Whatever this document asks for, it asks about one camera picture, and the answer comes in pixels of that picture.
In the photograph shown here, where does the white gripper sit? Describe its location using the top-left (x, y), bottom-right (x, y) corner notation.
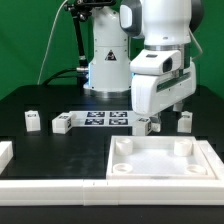
top-left (131, 62), bottom-right (196, 116)

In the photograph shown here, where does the white square tabletop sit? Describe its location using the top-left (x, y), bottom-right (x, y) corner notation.
top-left (106, 136), bottom-right (216, 180)

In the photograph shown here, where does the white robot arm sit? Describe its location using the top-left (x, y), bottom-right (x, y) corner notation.
top-left (84, 0), bottom-right (204, 117)

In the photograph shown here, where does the white sheet with fiducial tags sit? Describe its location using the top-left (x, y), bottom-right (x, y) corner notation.
top-left (72, 111), bottom-right (138, 127)

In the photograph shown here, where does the white U-shaped obstacle fence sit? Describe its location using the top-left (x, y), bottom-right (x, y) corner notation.
top-left (0, 141), bottom-right (224, 206)

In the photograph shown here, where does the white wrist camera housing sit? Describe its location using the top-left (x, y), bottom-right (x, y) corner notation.
top-left (130, 49), bottom-right (181, 76)

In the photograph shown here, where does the black cable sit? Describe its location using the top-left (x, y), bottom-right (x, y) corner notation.
top-left (41, 67), bottom-right (81, 86)

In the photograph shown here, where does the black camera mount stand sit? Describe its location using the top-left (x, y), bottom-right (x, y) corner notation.
top-left (63, 0), bottom-right (118, 88)

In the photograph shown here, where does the white cable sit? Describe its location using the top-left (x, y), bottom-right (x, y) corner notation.
top-left (37, 0), bottom-right (69, 86)

